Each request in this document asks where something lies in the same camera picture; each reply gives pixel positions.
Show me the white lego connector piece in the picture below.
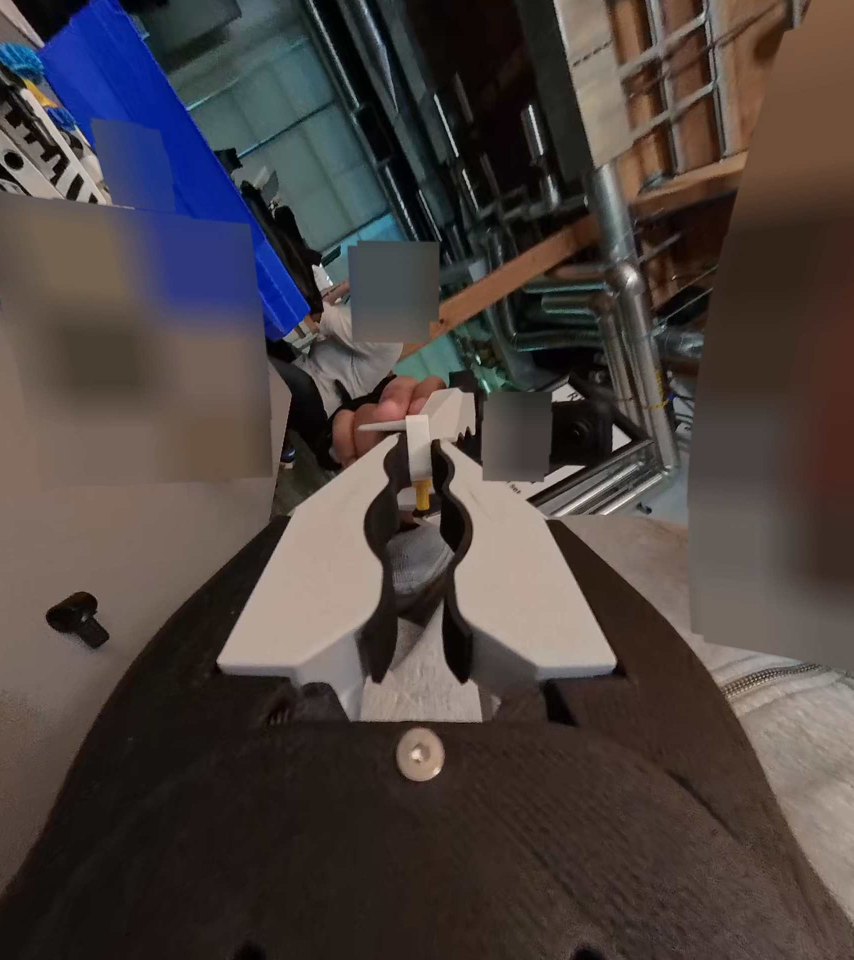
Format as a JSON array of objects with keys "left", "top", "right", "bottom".
[{"left": 404, "top": 416, "right": 437, "bottom": 483}]

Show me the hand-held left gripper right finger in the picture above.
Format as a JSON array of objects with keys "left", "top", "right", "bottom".
[{"left": 430, "top": 439, "right": 618, "bottom": 697}]

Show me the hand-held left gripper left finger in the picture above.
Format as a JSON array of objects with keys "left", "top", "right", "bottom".
[{"left": 217, "top": 435, "right": 399, "bottom": 704}]

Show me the wooden support post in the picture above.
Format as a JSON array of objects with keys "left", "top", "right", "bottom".
[{"left": 406, "top": 212, "right": 600, "bottom": 361}]

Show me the person's right hand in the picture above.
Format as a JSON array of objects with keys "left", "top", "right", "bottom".
[{"left": 331, "top": 375, "right": 448, "bottom": 468}]

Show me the blue plastic bin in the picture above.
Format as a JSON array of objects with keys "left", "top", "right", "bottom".
[{"left": 38, "top": 0, "right": 313, "bottom": 340}]

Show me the zebra striped lego plane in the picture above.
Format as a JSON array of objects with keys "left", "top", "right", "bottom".
[{"left": 0, "top": 22, "right": 110, "bottom": 209}]

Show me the black lego pin connector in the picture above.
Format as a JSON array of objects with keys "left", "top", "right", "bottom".
[{"left": 46, "top": 591, "right": 111, "bottom": 651}]

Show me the silver air duct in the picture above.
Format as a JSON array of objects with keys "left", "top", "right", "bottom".
[{"left": 586, "top": 159, "right": 681, "bottom": 475}]

